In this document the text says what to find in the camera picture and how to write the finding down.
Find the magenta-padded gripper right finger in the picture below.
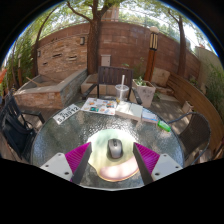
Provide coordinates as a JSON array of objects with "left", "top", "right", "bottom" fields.
[{"left": 132, "top": 142, "right": 184, "bottom": 186}]

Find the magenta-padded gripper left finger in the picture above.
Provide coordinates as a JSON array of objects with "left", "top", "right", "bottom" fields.
[{"left": 39, "top": 141, "right": 93, "bottom": 185}]

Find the grey computer mouse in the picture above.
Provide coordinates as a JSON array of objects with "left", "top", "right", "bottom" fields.
[{"left": 107, "top": 138, "right": 124, "bottom": 160}]

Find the pale green mouse pad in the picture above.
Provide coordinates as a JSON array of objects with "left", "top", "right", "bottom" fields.
[{"left": 86, "top": 128, "right": 141, "bottom": 183}]

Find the small green object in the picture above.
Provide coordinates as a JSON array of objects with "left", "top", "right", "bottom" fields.
[{"left": 157, "top": 120, "right": 172, "bottom": 132}]

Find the dark wicker chair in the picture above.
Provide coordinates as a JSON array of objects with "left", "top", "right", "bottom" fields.
[{"left": 166, "top": 111, "right": 212, "bottom": 164}]

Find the thin blue-edged book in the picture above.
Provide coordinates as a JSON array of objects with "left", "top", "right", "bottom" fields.
[{"left": 141, "top": 109, "right": 159, "bottom": 124}]

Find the black slatted chair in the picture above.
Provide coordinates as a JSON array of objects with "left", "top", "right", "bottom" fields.
[{"left": 0, "top": 89, "right": 46, "bottom": 161}]

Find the white license plate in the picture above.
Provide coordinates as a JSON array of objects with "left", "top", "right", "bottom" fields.
[{"left": 52, "top": 103, "right": 82, "bottom": 125}]

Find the white book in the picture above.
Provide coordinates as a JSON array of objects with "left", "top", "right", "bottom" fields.
[{"left": 114, "top": 101, "right": 144, "bottom": 122}]

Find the stone raised bed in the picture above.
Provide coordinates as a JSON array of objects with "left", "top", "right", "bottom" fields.
[{"left": 13, "top": 68, "right": 88, "bottom": 111}]

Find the colourful printed sheet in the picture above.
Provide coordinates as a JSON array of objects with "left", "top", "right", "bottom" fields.
[{"left": 80, "top": 97, "right": 118, "bottom": 116}]

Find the white planter box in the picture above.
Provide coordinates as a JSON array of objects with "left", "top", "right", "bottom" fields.
[{"left": 131, "top": 78, "right": 157, "bottom": 108}]

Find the clear plastic cup with straw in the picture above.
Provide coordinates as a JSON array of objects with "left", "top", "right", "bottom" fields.
[{"left": 114, "top": 74, "right": 130, "bottom": 105}]

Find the dark wooden chair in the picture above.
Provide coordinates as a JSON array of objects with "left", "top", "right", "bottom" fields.
[{"left": 82, "top": 65, "right": 143, "bottom": 105}]

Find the slim tree trunk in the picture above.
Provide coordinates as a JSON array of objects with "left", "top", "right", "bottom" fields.
[{"left": 167, "top": 8, "right": 188, "bottom": 78}]

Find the thick tree trunk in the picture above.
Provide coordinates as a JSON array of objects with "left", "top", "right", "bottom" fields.
[{"left": 66, "top": 0, "right": 116, "bottom": 75}]

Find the wooden lamp post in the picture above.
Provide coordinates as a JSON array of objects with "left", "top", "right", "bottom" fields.
[{"left": 143, "top": 25, "right": 160, "bottom": 83}]

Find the grey wall box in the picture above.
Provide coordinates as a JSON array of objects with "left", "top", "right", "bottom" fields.
[{"left": 100, "top": 54, "right": 112, "bottom": 68}]

